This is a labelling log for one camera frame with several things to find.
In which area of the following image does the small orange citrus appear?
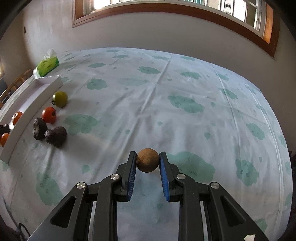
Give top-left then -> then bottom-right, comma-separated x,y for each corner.
1,133 -> 10,147

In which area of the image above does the large orange mandarin front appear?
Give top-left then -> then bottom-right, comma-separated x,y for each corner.
11,111 -> 23,126

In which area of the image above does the wrinkled dark passionfruit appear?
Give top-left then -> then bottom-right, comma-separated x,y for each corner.
44,126 -> 67,148
33,118 -> 48,140

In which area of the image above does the red tomato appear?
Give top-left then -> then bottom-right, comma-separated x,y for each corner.
42,106 -> 57,124

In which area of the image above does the green tomato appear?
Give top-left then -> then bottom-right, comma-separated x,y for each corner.
51,91 -> 68,108

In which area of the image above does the brown kiwi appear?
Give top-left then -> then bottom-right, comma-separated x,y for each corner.
137,148 -> 159,173

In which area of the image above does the white rectangular tray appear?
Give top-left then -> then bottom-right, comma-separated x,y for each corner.
1,75 -> 63,164

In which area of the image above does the wooden chair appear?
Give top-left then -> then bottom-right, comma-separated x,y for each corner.
1,69 -> 33,108

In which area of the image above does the green tissue box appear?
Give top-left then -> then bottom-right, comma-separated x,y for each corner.
33,49 -> 60,79

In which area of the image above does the cloud print tablecloth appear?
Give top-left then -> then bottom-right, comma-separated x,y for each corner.
1,48 -> 292,240

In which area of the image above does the wooden framed window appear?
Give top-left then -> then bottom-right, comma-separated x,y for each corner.
72,1 -> 280,57

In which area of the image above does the black cable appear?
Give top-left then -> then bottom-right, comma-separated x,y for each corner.
17,222 -> 31,239

